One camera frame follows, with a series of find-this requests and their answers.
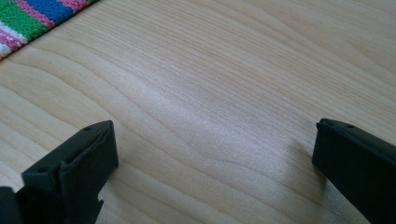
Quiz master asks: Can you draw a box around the striped knitted cloth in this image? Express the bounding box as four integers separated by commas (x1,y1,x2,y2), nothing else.
0,0,101,60

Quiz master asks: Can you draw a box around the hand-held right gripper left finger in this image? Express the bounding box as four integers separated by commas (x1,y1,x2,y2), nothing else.
16,119,120,224

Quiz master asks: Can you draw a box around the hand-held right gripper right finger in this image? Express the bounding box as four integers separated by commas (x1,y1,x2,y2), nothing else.
311,118,396,224

